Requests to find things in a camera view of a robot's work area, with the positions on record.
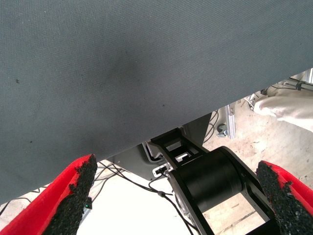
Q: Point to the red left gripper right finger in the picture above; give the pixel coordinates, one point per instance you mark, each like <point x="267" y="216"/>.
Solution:
<point x="288" y="203"/>

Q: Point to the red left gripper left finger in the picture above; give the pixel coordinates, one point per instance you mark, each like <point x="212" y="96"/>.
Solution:
<point x="49" y="205"/>

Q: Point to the small box with green light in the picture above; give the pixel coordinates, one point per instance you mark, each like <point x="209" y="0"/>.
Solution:
<point x="88" y="204"/>

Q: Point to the grey base panel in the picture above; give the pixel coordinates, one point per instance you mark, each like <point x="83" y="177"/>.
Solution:
<point x="132" y="161"/>

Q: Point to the grey caster wheel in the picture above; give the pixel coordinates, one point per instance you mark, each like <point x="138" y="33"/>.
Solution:
<point x="222" y="128"/>

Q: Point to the aluminium profile leg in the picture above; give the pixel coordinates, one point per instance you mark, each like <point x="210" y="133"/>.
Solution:
<point x="230" y="120"/>

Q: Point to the silver connector socket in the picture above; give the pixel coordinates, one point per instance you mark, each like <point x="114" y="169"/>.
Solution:
<point x="156" y="171"/>

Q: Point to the dark grey table cloth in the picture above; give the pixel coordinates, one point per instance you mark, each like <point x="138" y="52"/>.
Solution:
<point x="122" y="73"/>

